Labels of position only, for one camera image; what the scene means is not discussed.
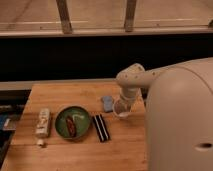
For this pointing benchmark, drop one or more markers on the blue sponge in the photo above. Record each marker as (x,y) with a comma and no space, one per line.
(107,103)

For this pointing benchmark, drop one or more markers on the white squeeze tube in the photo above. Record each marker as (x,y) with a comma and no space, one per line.
(43,126)

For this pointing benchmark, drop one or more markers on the green bowl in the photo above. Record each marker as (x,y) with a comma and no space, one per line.
(80,117)

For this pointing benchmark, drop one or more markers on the left metal post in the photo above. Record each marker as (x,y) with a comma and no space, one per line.
(64,16)

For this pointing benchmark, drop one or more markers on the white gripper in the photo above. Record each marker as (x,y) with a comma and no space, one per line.
(127,98)

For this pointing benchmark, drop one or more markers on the metal post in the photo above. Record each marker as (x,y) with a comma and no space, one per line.
(129,15)
(64,16)

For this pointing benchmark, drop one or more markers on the black striped rectangular block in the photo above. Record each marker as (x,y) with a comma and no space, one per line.
(101,128)

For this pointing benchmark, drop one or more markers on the red-brown food in bowl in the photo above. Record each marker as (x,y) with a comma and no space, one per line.
(71,126)

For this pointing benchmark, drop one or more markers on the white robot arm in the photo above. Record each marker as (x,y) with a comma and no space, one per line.
(178,112)

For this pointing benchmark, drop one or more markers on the right metal post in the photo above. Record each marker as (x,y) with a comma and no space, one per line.
(129,15)

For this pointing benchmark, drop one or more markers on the wooden table board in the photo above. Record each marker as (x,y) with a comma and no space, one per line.
(125,151)

